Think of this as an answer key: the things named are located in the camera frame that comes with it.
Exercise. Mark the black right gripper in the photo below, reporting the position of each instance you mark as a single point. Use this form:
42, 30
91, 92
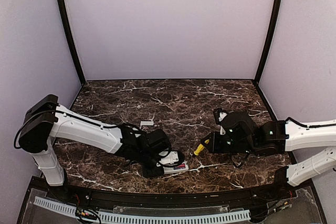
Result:
213, 147

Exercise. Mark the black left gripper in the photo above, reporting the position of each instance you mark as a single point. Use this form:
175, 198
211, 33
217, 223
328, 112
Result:
147, 173

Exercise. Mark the yellow handled screwdriver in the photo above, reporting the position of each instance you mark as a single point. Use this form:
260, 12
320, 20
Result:
199, 149

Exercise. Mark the grey battery cover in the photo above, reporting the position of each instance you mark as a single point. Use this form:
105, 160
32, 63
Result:
146, 123

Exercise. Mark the white button remote control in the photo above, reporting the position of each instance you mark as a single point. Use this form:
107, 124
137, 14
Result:
177, 169

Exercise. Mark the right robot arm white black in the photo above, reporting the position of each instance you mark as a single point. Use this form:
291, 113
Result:
239, 134

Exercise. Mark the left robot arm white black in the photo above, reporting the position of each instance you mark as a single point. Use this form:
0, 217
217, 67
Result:
48, 119

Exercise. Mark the red blue battery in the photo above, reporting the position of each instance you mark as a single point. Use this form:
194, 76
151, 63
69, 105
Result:
182, 166

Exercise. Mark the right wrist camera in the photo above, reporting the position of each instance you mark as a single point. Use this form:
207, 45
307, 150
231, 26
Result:
219, 115

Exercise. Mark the white slotted cable duct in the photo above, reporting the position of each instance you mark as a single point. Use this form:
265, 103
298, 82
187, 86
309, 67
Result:
109, 217

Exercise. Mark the right black frame post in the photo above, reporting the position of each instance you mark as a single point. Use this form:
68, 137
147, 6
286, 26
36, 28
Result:
268, 41

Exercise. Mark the black frame post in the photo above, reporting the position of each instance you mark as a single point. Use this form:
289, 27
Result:
70, 41
268, 41

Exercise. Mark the left black frame post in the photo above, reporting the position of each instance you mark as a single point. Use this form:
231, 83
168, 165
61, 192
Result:
70, 41

